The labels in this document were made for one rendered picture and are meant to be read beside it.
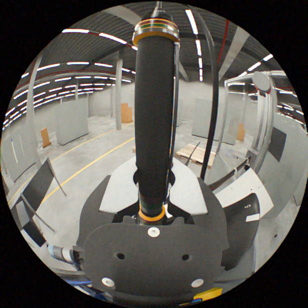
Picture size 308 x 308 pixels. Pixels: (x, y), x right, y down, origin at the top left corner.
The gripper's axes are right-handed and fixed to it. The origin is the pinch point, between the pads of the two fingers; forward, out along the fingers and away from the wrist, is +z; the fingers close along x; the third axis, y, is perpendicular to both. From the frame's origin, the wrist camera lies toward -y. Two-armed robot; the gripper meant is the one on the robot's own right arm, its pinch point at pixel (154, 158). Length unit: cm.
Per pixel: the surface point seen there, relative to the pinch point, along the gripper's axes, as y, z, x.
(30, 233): 32, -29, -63
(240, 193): 22.4, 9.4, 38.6
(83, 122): 72, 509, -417
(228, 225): 11.3, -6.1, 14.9
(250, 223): 8.2, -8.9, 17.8
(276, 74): -52, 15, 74
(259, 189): 15.6, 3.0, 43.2
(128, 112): 72, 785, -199
